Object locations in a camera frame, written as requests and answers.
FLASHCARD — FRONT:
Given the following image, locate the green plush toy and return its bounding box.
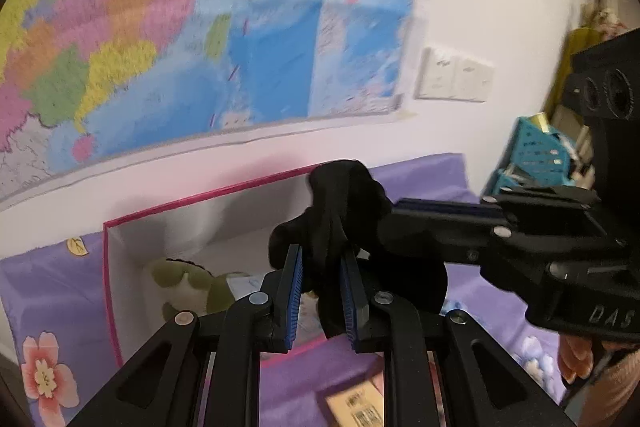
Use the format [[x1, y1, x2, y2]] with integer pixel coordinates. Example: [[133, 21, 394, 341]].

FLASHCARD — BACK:
[[150, 257, 238, 315]]

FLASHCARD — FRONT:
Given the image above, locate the black cloth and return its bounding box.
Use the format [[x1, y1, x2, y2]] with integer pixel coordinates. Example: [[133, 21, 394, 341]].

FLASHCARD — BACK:
[[267, 159, 448, 340]]

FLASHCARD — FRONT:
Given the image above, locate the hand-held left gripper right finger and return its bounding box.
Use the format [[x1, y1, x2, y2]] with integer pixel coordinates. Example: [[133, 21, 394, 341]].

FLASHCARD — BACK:
[[340, 249, 576, 427]]

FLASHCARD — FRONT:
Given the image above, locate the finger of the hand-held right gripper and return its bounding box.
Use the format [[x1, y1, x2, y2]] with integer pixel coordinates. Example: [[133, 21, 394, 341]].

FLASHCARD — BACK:
[[392, 188, 601, 224], [377, 213, 514, 265]]

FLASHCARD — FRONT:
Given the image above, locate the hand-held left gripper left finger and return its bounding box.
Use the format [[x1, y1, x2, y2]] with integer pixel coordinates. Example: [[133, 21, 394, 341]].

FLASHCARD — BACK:
[[65, 244, 306, 427]]

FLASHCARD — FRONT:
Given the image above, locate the purple floral bedsheet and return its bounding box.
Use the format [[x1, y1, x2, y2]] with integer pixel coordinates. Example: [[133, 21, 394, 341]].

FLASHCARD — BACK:
[[0, 152, 566, 427]]

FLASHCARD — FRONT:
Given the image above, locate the white wall socket plate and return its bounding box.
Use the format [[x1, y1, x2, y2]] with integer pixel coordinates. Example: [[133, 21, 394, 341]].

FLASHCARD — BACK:
[[452, 57, 494, 102], [416, 48, 458, 98]]

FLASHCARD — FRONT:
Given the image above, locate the large blue perforated basket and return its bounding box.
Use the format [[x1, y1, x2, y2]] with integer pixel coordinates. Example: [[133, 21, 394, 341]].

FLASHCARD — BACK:
[[509, 117, 577, 188]]

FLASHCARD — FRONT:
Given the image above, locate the colourful wall map poster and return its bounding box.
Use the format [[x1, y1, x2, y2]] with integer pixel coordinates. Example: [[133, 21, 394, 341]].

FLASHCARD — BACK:
[[0, 0, 426, 202]]

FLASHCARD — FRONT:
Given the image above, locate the pink-rimmed white storage box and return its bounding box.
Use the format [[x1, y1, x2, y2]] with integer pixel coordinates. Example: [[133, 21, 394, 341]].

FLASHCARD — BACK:
[[102, 164, 321, 368]]

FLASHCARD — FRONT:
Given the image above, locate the small blue perforated basket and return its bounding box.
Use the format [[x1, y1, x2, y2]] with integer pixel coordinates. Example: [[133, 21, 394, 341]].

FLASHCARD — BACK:
[[489, 167, 531, 198]]

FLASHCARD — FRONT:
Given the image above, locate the tan labelled carton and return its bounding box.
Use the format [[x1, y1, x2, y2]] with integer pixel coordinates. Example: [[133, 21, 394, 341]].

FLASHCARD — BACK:
[[317, 379, 386, 427]]

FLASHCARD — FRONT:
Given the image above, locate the person's right hand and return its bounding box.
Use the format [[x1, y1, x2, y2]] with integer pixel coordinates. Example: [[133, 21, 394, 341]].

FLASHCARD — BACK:
[[556, 332, 598, 387]]

